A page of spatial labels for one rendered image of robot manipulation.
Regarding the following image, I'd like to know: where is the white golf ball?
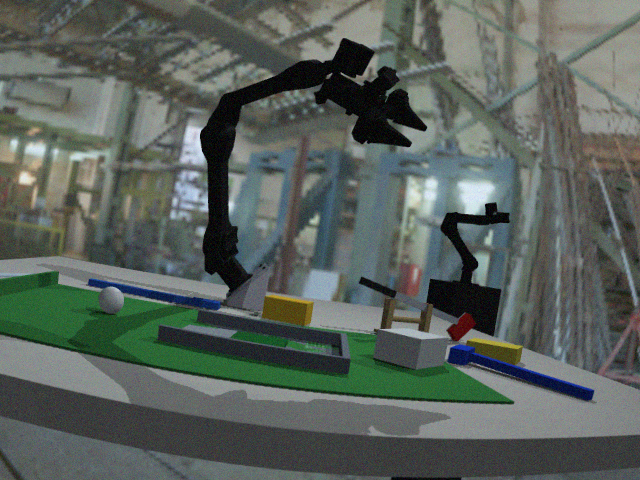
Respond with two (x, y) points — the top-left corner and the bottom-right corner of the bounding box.
(99, 287), (124, 314)

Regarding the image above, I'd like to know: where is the yellow rectangular block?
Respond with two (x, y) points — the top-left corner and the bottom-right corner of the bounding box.
(262, 295), (314, 326)
(466, 338), (523, 365)

